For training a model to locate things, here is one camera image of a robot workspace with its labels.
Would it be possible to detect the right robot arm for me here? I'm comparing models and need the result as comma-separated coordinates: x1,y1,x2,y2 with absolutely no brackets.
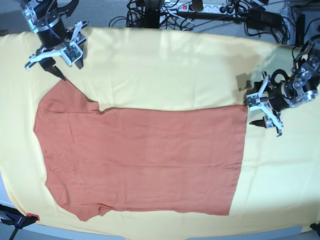
20,0,88,81

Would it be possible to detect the terracotta orange T-shirt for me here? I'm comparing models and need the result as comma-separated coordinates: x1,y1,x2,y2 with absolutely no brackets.
33,80,248,221

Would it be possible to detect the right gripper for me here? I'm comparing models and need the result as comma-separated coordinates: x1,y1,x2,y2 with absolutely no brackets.
36,26,84,81

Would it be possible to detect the black stand column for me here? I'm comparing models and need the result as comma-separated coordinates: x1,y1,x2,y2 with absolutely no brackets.
142,0,162,29

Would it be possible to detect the white power strip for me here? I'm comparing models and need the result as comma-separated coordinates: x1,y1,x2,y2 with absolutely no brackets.
163,0,240,20

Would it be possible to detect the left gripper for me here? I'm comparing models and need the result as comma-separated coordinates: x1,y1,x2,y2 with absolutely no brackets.
246,80,292,129

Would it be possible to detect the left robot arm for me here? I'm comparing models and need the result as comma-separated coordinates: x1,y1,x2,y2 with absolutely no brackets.
246,35,320,136

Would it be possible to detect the pale yellow table cloth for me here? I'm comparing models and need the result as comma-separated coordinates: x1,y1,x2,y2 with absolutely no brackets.
0,27,320,240

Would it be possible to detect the black clamp right corner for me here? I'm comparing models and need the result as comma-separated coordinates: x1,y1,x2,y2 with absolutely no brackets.
309,223,320,237

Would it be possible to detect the black power adapter brick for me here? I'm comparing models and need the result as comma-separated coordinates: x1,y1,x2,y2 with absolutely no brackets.
247,9,283,28

